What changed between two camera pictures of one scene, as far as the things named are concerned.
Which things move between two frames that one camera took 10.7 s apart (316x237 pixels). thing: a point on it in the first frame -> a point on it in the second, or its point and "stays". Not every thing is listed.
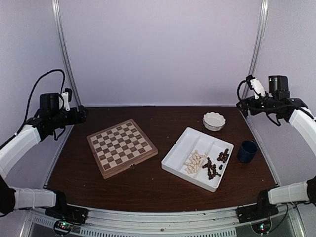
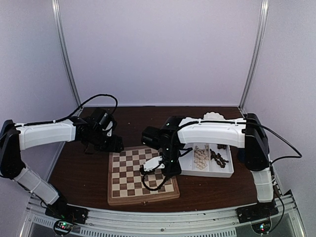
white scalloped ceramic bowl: [214, 121] stays
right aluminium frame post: [258, 43] stays
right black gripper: [250, 100] -> [176, 170]
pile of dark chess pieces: [212, 170] -> [217, 158]
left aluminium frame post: [56, 6] stays
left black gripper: [81, 118] -> [114, 145]
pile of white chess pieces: [195, 162] -> [201, 156]
